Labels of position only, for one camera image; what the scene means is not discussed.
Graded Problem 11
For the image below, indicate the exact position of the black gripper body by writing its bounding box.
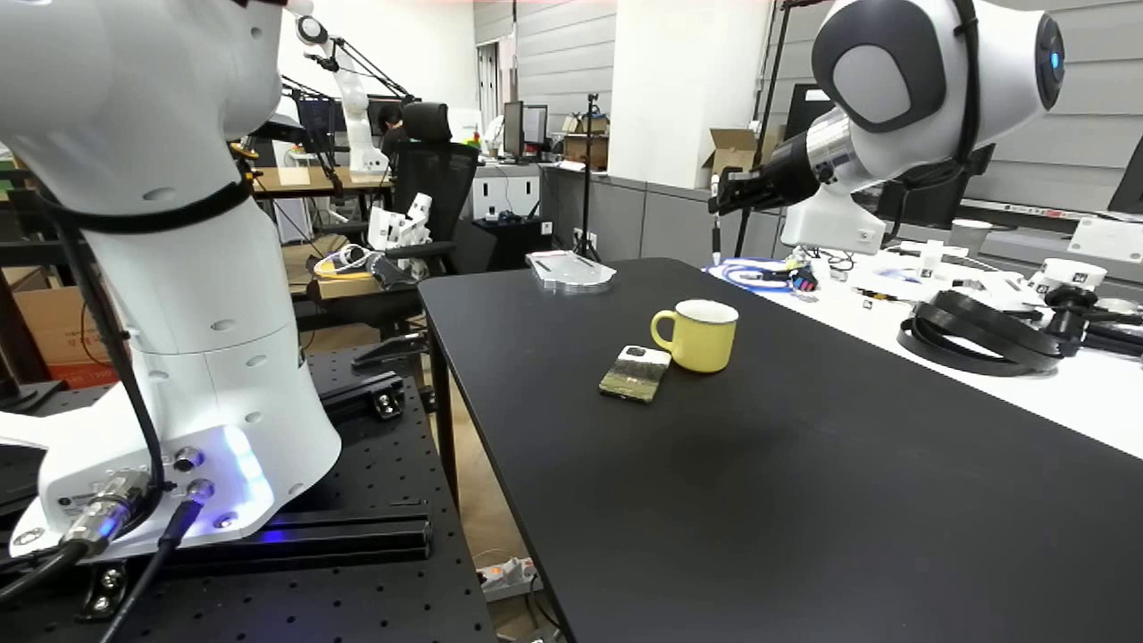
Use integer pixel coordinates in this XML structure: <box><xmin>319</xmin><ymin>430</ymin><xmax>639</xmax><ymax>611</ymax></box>
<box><xmin>707</xmin><ymin>157</ymin><xmax>818</xmax><ymax>214</ymax></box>

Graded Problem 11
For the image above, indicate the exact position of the yellow ceramic mug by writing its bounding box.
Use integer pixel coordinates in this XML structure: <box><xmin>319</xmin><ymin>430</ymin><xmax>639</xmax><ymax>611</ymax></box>
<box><xmin>650</xmin><ymin>300</ymin><xmax>739</xmax><ymax>374</ymax></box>

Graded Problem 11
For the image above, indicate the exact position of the cardboard box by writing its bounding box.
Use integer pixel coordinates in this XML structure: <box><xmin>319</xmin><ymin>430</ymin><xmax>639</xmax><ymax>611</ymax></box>
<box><xmin>705</xmin><ymin>127</ymin><xmax>757</xmax><ymax>190</ymax></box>

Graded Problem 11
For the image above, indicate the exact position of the silver metal mounting plate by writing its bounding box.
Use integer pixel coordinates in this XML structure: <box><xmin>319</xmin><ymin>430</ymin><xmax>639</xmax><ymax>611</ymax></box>
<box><xmin>527</xmin><ymin>250</ymin><xmax>615</xmax><ymax>290</ymax></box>

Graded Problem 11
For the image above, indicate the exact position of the black office chair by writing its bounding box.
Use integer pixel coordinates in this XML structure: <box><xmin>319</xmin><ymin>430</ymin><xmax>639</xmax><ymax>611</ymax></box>
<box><xmin>352</xmin><ymin>144</ymin><xmax>480</xmax><ymax>372</ymax></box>

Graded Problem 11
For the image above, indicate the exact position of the black optical breadboard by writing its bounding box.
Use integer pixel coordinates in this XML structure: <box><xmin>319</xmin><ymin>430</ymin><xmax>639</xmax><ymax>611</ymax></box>
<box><xmin>0</xmin><ymin>382</ymin><xmax>494</xmax><ymax>643</ymax></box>

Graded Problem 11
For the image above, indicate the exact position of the black coiled cable bundle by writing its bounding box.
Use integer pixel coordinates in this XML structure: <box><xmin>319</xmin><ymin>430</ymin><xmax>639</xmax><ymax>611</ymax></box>
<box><xmin>895</xmin><ymin>283</ymin><xmax>1143</xmax><ymax>377</ymax></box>

